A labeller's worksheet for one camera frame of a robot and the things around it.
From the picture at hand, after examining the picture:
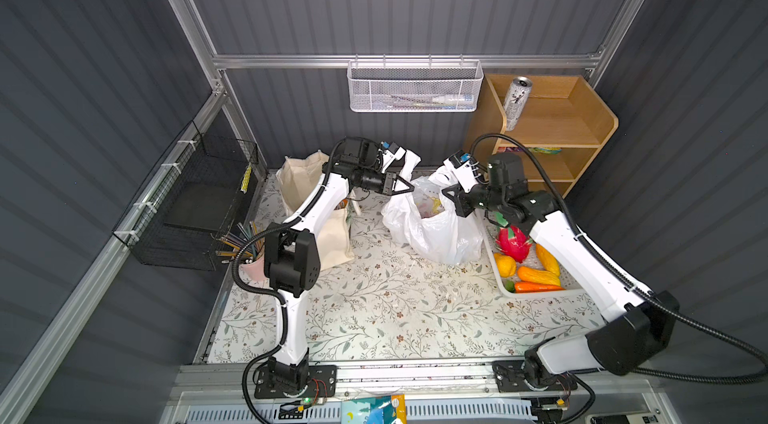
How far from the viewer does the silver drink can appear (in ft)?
2.59

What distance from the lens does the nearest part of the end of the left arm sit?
0.77m

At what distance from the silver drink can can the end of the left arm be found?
0.32 m
